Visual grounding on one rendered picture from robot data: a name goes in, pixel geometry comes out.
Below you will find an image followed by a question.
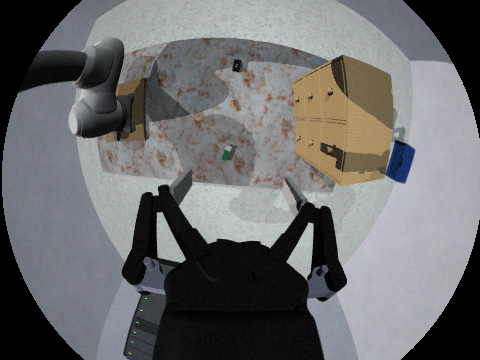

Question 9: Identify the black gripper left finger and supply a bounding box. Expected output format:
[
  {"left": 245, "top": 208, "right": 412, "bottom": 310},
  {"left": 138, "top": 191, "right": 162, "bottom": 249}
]
[{"left": 122, "top": 168, "right": 228, "bottom": 296}]

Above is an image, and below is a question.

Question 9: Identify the small wooden chest of drawers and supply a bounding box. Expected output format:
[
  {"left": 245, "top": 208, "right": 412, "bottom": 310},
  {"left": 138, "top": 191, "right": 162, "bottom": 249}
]
[{"left": 292, "top": 55, "right": 393, "bottom": 186}]

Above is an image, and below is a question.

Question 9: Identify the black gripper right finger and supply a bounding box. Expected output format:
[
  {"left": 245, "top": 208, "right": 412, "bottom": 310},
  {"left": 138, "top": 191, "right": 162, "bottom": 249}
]
[{"left": 252, "top": 177, "right": 347, "bottom": 302}]

